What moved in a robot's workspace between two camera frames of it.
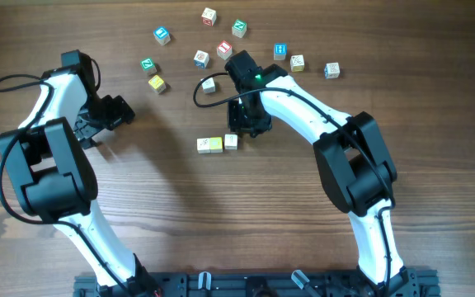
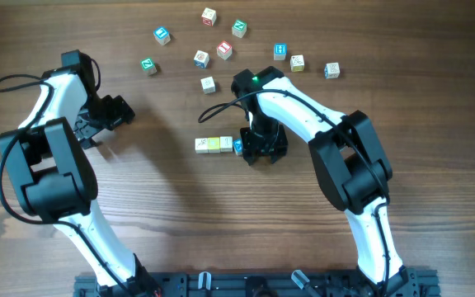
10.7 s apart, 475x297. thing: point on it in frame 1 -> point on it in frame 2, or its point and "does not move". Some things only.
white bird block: x=209 y=85 does not move
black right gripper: x=237 y=125 -> x=279 y=148
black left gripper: x=121 y=113 does not move
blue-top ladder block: x=279 y=51 does not move
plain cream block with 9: x=203 y=145 does not move
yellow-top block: x=157 y=84 -> x=237 y=144
